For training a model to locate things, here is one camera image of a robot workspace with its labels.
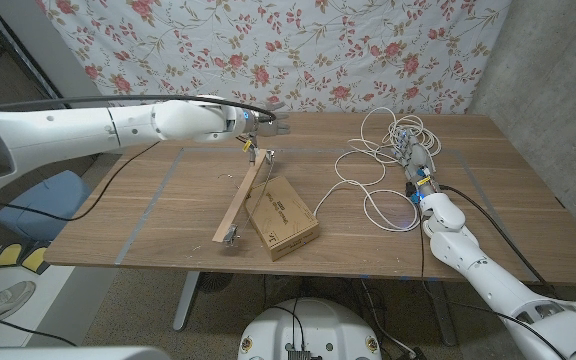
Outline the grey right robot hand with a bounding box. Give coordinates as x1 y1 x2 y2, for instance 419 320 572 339
391 128 442 197

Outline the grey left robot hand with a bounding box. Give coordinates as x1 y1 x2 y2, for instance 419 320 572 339
243 101 293 164

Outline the wooden slat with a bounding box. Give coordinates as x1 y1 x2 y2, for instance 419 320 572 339
211 147 269 244

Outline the white Ethernet cable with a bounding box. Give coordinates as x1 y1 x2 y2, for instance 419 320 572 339
312 106 443 234

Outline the brown cardboard box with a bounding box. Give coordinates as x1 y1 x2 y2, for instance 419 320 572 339
244 174 321 263

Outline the floral backdrop cloth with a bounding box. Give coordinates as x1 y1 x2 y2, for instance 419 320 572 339
35 0 514 136

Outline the white table leg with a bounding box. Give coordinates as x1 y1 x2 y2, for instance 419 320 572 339
172 271 202 332
427 279 459 347

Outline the dark round floor fan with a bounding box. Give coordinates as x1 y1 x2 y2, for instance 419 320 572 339
198 272 234 294

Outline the white robot torso base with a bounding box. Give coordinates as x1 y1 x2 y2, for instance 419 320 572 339
237 297 383 360

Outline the blue padded stool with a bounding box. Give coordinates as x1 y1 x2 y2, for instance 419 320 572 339
0 169 93 236

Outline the yellow black foot pedal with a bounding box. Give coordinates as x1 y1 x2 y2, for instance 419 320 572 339
21 244 49 274
0 243 24 269

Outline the grey sneaker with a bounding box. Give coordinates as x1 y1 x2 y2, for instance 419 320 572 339
0 280 37 341

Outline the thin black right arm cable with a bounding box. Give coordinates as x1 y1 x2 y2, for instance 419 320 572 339
414 198 572 359

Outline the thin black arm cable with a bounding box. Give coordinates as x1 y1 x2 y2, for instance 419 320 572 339
414 198 572 359
0 141 162 347

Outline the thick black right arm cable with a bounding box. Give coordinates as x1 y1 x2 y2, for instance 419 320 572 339
439 184 555 295

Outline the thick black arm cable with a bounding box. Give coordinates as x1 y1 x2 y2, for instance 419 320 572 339
0 93 278 124
439 184 555 295

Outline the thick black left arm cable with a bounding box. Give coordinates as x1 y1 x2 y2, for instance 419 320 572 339
0 93 278 124

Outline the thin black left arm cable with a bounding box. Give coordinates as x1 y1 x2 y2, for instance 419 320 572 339
0 141 162 347

